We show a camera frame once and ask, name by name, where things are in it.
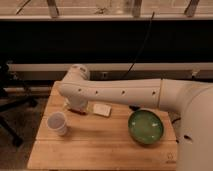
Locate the black rectangular phone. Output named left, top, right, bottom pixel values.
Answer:
left=129, top=106, right=140, bottom=111

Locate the red brown oblong object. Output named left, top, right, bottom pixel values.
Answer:
left=68, top=108, right=87, bottom=115

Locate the black hanging cable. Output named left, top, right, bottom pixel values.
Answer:
left=119, top=11, right=156, bottom=81

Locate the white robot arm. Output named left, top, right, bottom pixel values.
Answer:
left=59, top=64, right=213, bottom=171

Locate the green round plate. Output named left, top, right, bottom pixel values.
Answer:
left=128, top=110, right=164, bottom=145

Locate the black cable on floor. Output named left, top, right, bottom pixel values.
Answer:
left=171, top=116, right=181, bottom=144

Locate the black office chair base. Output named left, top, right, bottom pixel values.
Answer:
left=0, top=60, right=37, bottom=147

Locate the white square sponge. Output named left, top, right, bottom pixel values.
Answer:
left=93, top=104, right=111, bottom=117

